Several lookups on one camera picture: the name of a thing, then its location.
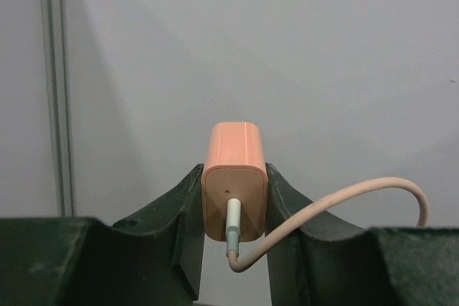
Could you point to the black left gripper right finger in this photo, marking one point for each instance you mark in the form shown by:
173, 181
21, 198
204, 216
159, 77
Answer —
329, 261

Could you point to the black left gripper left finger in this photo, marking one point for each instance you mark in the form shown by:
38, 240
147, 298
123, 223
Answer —
152, 257

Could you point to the pink USB charger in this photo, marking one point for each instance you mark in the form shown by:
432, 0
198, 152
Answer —
235, 169

